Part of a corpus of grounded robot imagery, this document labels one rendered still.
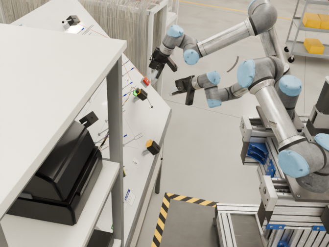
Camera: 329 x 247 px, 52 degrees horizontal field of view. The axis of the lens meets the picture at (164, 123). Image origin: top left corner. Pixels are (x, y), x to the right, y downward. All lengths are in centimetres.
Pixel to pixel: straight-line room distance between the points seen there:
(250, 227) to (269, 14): 153
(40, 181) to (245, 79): 97
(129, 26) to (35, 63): 182
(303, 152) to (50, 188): 95
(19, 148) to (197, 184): 262
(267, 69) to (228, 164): 195
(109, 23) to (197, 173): 154
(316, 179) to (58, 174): 108
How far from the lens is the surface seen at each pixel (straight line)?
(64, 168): 86
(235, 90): 184
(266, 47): 188
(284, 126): 143
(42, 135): 57
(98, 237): 131
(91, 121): 156
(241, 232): 256
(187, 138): 358
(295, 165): 138
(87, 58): 81
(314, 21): 562
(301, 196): 154
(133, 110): 205
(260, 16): 168
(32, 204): 90
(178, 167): 322
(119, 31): 268
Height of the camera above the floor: 219
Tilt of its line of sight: 36 degrees down
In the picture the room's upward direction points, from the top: 4 degrees clockwise
